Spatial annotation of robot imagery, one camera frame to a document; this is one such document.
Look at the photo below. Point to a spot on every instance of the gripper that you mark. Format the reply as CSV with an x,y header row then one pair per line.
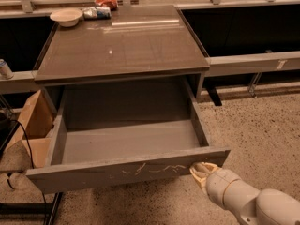
x,y
219,182

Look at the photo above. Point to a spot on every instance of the grey top drawer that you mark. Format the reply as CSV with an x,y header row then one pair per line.
x,y
114,133

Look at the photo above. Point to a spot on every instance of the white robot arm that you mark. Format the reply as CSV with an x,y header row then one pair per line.
x,y
249,205

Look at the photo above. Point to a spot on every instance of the grey drawer cabinet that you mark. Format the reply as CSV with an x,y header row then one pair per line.
x,y
135,43

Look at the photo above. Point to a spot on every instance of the grey metal railing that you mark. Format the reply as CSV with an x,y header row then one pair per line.
x,y
34,79

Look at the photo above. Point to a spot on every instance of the cardboard box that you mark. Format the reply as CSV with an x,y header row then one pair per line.
x,y
37,120

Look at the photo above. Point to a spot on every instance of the blue white snack bag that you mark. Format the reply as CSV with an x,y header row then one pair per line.
x,y
93,13

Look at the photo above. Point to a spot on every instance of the red snack bag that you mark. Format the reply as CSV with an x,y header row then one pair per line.
x,y
112,4

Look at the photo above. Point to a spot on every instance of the black stand base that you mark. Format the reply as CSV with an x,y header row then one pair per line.
x,y
47,209

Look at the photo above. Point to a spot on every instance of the white bowl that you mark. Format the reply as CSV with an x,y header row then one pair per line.
x,y
67,17

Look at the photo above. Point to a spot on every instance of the white can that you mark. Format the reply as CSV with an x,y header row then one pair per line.
x,y
5,70

